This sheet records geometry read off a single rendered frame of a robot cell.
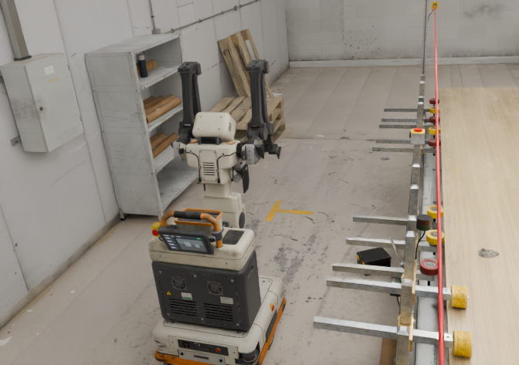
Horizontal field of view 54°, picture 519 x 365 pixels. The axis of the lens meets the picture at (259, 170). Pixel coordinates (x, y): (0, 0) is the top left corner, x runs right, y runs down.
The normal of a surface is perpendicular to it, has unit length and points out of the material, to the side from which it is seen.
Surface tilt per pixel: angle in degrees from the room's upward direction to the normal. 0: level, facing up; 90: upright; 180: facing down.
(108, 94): 90
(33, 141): 90
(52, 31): 90
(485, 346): 0
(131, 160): 90
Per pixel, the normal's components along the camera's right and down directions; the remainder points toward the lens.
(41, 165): 0.95, 0.04
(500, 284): -0.08, -0.91
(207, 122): -0.28, -0.32
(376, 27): -0.29, 0.40
